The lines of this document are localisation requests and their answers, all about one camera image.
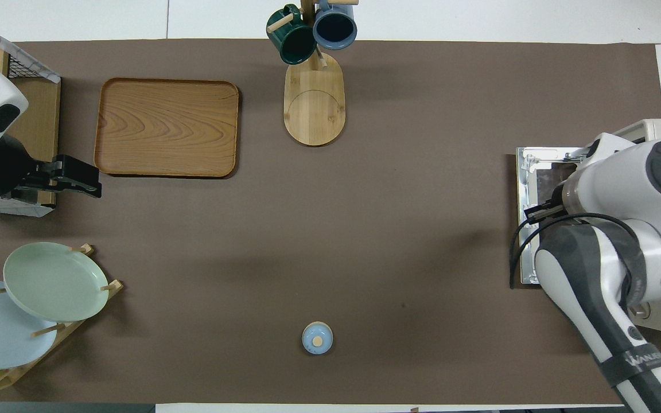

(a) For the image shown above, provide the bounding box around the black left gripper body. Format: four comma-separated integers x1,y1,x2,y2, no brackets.
18,154,102,198

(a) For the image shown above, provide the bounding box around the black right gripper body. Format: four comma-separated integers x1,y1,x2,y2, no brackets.
536,195,567,223

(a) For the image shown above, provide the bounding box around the beige toaster oven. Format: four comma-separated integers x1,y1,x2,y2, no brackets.
516,119,661,332

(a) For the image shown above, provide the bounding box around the rectangular wooden tray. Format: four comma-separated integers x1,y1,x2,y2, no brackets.
94,77,240,178

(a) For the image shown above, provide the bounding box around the pale green plate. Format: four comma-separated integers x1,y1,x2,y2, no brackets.
3,241,110,323

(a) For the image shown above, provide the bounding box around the wooden dish rack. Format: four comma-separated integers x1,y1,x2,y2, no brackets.
0,243,125,393

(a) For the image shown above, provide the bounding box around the brown table mat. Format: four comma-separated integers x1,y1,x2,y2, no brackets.
0,39,661,405

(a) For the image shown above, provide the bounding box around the wooden mug tree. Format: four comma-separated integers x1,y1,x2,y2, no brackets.
266,0,360,147

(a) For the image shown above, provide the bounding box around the small blue lidded jar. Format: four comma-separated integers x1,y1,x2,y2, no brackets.
302,321,334,356

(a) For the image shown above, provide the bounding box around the dark green mug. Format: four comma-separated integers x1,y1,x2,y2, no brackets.
266,5,318,65

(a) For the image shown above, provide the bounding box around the blue mug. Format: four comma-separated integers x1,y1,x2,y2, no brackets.
312,0,358,50

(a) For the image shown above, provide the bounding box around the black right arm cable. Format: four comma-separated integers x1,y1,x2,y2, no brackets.
508,212,642,289

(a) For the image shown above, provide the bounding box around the wooden shelf with wire basket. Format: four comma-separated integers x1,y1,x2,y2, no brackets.
0,14,61,217

